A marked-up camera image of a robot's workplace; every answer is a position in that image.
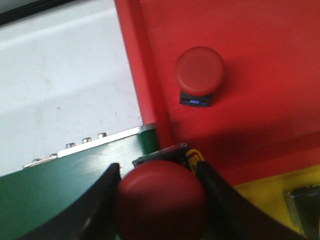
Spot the aluminium conveyor frame rail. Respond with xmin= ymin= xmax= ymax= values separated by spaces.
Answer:
xmin=22 ymin=123 xmax=157 ymax=169

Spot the yellow plastic tray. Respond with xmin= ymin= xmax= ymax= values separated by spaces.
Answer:
xmin=234 ymin=165 xmax=320 ymax=234

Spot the red mushroom push button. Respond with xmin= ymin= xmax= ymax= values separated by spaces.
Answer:
xmin=114 ymin=143 xmax=208 ymax=240
xmin=174 ymin=46 xmax=226 ymax=107

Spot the green conveyor belt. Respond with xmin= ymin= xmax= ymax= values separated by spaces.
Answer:
xmin=0 ymin=129 xmax=160 ymax=240

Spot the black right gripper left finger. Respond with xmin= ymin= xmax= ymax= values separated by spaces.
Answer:
xmin=19 ymin=163 xmax=121 ymax=240

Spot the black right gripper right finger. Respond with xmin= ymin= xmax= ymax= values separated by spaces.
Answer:
xmin=196 ymin=161 xmax=305 ymax=240

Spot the push button base on yellow tray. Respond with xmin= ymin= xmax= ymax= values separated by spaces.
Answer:
xmin=284 ymin=185 xmax=320 ymax=240

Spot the red plastic tray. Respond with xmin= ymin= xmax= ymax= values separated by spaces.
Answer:
xmin=115 ymin=0 xmax=320 ymax=185

